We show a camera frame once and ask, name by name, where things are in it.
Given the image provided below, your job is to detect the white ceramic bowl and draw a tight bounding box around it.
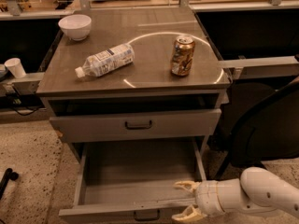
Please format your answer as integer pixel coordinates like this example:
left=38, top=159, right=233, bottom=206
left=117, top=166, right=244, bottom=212
left=58, top=14, right=92, bottom=41

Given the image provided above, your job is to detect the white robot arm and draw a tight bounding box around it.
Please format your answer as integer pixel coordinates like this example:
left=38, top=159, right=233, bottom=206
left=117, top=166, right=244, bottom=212
left=172, top=167, right=299, bottom=224

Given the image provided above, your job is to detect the gold soda can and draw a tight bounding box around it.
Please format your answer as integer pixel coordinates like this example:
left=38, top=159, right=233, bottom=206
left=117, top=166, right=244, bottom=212
left=170, top=35, right=195, bottom=77

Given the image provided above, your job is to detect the black caster base at left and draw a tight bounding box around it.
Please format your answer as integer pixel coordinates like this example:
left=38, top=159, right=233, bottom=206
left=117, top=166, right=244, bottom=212
left=0, top=168, right=19, bottom=200

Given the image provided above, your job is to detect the white paper cup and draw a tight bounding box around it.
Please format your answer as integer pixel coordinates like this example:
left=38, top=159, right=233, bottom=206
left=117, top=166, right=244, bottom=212
left=5, top=58, right=26, bottom=78

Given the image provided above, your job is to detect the grey drawer cabinet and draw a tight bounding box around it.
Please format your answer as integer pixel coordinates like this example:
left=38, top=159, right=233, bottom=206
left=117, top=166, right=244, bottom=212
left=36, top=6, right=232, bottom=165

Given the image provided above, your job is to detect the black office chair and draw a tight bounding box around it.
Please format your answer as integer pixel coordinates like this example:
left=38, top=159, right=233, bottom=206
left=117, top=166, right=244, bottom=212
left=208, top=78, right=299, bottom=179

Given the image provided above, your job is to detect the clear plastic water bottle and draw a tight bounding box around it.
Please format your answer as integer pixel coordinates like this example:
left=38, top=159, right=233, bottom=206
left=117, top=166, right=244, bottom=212
left=75, top=44, right=135, bottom=78

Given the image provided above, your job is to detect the grey top drawer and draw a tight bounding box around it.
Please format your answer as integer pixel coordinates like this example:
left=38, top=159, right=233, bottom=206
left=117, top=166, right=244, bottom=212
left=50, top=109, right=221, bottom=143

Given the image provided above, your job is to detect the grey drawer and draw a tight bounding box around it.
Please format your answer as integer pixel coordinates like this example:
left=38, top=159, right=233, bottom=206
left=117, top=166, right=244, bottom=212
left=59, top=138, right=201, bottom=224
left=50, top=109, right=221, bottom=143

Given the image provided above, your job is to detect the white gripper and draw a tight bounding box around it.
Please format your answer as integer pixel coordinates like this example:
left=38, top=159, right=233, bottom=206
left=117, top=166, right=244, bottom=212
left=172, top=180, right=224, bottom=224

